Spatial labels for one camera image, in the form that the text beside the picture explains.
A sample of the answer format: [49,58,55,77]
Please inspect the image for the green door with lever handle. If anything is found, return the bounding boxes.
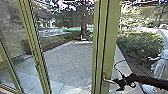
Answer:
[98,0,168,94]

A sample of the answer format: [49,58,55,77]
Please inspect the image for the green framed glass door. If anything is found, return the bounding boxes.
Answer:
[0,0,101,94]

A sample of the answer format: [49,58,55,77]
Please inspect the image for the trimmed green hedge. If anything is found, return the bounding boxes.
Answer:
[116,32,165,62]

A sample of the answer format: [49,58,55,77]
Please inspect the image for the grey outdoor bench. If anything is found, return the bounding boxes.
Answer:
[79,36,90,43]

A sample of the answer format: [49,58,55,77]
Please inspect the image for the large tree trunk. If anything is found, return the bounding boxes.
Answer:
[79,13,90,39]

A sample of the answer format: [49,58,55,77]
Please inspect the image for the low green ground shrubs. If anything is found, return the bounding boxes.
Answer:
[23,31,82,52]

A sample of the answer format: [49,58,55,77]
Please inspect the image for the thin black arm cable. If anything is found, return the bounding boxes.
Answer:
[113,59,135,78]

